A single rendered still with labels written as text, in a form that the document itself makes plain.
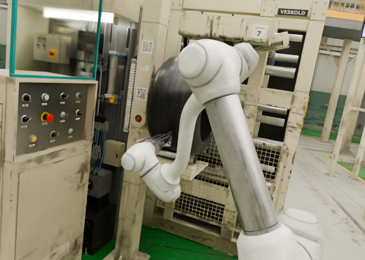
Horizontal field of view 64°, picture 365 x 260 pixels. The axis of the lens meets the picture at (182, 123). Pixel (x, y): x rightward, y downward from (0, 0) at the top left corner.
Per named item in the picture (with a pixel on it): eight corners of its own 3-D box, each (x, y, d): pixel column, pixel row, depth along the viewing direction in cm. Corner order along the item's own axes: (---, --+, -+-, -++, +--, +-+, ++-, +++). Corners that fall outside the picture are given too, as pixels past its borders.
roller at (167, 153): (142, 143, 179) (145, 144, 183) (140, 150, 179) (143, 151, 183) (195, 156, 168) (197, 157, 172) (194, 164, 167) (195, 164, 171)
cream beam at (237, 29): (177, 33, 197) (180, 11, 195) (189, 39, 221) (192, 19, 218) (268, 43, 177) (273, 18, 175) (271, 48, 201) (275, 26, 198)
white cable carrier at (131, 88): (123, 131, 192) (131, 58, 184) (126, 130, 197) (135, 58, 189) (128, 132, 191) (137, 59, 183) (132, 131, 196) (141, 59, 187)
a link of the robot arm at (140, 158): (131, 148, 135) (149, 171, 134) (111, 161, 121) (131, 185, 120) (145, 135, 130) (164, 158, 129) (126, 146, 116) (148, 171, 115)
